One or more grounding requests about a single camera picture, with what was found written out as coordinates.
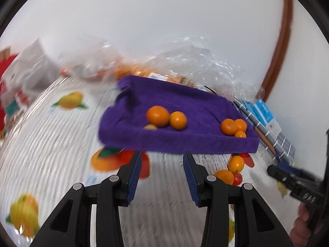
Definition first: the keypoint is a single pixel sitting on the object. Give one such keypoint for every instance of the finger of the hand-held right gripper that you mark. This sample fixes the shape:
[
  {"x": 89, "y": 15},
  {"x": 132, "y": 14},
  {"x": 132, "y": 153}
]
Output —
[
  {"x": 276, "y": 173},
  {"x": 290, "y": 167}
]

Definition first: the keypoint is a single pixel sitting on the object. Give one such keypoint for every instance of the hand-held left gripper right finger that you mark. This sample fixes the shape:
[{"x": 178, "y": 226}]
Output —
[{"x": 192, "y": 182}]

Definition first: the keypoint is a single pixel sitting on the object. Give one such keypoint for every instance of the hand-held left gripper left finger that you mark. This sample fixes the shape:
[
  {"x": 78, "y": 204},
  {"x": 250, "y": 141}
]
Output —
[{"x": 133, "y": 182}]

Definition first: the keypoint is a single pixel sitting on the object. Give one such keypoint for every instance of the small orange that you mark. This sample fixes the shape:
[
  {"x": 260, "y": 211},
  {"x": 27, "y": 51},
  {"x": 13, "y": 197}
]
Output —
[
  {"x": 64, "y": 72},
  {"x": 240, "y": 134}
]

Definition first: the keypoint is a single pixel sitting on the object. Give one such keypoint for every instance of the small green-brown fruit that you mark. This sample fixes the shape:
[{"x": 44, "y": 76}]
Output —
[{"x": 150, "y": 127}]

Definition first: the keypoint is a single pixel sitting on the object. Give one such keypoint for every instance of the large orange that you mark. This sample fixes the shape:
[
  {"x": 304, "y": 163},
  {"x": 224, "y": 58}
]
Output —
[
  {"x": 227, "y": 126},
  {"x": 158, "y": 115}
]

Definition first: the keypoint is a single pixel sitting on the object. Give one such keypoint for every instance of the purple towel-covered tray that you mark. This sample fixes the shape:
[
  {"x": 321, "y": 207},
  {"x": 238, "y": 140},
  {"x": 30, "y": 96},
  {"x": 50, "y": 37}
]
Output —
[{"x": 200, "y": 113}]

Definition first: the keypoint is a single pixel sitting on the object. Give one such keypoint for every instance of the person's right hand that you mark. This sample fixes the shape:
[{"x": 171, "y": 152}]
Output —
[{"x": 299, "y": 226}]

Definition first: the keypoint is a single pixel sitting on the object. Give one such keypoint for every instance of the grey plaid cloth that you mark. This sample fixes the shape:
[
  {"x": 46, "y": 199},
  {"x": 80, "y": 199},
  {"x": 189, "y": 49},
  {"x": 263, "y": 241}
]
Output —
[{"x": 285, "y": 144}]

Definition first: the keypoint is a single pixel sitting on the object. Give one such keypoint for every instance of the oblong orange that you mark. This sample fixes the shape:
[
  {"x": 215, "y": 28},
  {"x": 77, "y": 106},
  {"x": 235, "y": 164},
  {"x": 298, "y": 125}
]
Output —
[{"x": 223, "y": 176}]

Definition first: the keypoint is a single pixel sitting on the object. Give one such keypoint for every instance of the wooden stick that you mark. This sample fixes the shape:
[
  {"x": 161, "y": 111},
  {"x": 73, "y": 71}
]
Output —
[{"x": 264, "y": 140}]

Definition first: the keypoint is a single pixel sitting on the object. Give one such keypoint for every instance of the red cherry tomato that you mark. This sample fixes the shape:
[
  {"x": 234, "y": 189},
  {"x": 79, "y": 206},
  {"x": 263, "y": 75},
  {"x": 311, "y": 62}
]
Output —
[{"x": 238, "y": 179}]

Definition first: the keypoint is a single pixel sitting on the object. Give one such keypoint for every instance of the blue cardboard box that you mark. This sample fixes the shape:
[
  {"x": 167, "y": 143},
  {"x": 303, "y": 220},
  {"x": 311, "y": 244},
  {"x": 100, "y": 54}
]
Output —
[{"x": 264, "y": 113}]

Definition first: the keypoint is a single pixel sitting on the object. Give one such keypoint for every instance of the fruit-printed tablecloth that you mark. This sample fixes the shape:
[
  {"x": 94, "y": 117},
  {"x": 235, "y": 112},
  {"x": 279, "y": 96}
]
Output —
[{"x": 64, "y": 146}]

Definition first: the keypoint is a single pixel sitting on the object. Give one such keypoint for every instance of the thin black rod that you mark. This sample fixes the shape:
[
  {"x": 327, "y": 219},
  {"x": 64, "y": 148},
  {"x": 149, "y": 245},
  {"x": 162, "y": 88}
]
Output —
[{"x": 210, "y": 89}]

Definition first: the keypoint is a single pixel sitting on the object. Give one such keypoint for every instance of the labelled bag of oranges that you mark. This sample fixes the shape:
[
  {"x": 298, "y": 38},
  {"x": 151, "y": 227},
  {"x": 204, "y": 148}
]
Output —
[{"x": 133, "y": 70}]

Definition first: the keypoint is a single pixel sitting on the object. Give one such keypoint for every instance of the crumpled clear plastic wrap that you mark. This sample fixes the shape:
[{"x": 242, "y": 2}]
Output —
[{"x": 205, "y": 64}]

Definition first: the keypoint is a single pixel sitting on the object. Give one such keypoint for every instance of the clear plastic bag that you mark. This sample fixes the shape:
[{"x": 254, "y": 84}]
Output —
[{"x": 90, "y": 64}]

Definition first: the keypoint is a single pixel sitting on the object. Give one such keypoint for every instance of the red white packet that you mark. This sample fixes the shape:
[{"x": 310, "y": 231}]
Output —
[{"x": 22, "y": 97}]

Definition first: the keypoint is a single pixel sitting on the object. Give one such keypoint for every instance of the teal white box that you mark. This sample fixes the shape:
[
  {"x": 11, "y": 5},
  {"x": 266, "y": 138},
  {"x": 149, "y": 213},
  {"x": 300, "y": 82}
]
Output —
[{"x": 11, "y": 107}]

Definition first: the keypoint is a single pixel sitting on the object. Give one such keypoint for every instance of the grey plastic bag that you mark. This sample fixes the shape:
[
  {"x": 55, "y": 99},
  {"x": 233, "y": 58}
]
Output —
[{"x": 33, "y": 67}]

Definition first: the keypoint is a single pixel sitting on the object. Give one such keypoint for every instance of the red paper bag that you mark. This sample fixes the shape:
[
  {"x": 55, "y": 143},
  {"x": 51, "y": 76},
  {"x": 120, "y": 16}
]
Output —
[{"x": 7, "y": 67}]

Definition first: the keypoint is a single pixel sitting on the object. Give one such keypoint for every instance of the wooden headboard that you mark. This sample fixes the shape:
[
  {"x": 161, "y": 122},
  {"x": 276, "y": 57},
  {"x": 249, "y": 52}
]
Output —
[{"x": 4, "y": 52}]

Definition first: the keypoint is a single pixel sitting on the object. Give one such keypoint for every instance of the brown wooden door frame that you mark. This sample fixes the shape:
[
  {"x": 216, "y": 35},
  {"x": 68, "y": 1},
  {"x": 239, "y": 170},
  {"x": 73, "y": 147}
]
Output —
[{"x": 282, "y": 43}]

